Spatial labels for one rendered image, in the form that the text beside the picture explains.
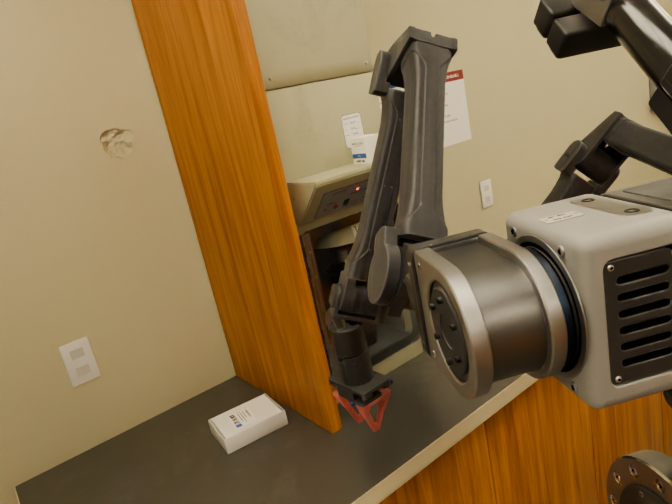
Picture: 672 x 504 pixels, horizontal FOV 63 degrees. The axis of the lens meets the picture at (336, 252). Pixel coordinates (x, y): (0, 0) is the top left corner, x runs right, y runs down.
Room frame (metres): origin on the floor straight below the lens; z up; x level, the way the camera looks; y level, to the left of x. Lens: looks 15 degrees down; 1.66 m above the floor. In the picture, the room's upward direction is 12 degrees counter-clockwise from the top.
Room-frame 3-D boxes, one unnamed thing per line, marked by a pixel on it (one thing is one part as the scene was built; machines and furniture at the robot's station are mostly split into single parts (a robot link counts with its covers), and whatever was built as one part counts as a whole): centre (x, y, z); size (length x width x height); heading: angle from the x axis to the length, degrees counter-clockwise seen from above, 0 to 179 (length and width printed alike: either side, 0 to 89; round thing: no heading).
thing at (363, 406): (0.87, 0.00, 1.14); 0.07 x 0.07 x 0.09; 34
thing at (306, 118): (1.41, 0.02, 1.33); 0.32 x 0.25 x 0.77; 125
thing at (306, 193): (1.26, -0.09, 1.46); 0.32 x 0.12 x 0.10; 125
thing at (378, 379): (0.87, 0.01, 1.21); 0.10 x 0.07 x 0.07; 34
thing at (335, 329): (0.88, 0.01, 1.27); 0.07 x 0.06 x 0.07; 6
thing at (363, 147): (1.29, -0.12, 1.54); 0.05 x 0.05 x 0.06; 36
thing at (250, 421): (1.20, 0.30, 0.96); 0.16 x 0.12 x 0.04; 118
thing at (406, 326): (1.31, -0.06, 1.19); 0.30 x 0.01 x 0.40; 124
